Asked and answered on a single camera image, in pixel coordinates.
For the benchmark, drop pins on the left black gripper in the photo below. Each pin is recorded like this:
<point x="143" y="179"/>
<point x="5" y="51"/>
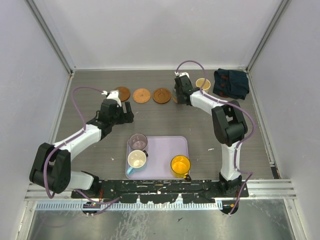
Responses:
<point x="125" y="117"/>

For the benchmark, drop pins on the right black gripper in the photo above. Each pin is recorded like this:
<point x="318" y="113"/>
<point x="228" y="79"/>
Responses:
<point x="179" y="101"/>

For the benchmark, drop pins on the cream yellow mug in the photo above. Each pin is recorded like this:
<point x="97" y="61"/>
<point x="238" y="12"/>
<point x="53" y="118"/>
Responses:
<point x="204" y="83"/>

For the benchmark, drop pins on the dark wooden coaster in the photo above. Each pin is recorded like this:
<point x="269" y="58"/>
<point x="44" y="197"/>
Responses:
<point x="124" y="93"/>
<point x="161" y="95"/>

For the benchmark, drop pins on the purple glass cup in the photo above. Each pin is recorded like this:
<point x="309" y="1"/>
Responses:
<point x="139" y="141"/>

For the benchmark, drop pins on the yellow glass mug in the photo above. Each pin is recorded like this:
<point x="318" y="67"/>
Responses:
<point x="180" y="167"/>

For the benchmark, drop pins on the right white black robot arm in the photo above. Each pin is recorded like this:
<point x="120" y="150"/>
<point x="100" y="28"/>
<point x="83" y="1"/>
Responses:
<point x="229" y="128"/>

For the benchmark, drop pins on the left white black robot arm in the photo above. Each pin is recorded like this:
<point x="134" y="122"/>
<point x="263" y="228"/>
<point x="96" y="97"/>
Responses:
<point x="51" y="168"/>

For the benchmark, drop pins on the lilac plastic tray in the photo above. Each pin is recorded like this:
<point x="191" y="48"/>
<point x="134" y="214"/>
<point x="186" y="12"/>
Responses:
<point x="161" y="150"/>

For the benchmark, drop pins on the dark blue folded cloth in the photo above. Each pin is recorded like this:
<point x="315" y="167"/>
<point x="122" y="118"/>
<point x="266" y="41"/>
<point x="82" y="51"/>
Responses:
<point x="232" y="84"/>

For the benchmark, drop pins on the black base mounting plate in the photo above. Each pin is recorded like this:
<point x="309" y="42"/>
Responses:
<point x="159" y="191"/>

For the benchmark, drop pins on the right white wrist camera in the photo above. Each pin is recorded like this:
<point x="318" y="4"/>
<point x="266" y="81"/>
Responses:
<point x="180" y="74"/>

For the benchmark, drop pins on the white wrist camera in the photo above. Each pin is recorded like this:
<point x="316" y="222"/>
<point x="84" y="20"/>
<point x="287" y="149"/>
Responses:
<point x="113" y="95"/>
<point x="180" y="74"/>

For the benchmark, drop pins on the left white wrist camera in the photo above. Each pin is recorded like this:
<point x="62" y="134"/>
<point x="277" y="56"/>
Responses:
<point x="113" y="95"/>

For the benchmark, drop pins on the white mug blue handle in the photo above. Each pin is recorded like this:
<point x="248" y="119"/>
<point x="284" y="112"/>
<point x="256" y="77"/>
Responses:
<point x="137" y="161"/>

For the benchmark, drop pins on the slotted cable duct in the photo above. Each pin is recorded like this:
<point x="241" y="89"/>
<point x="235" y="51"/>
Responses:
<point x="85" y="206"/>

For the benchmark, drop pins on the aluminium front rail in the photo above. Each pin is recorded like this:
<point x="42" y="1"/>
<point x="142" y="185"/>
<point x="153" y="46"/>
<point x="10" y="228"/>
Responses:
<point x="257" y="189"/>

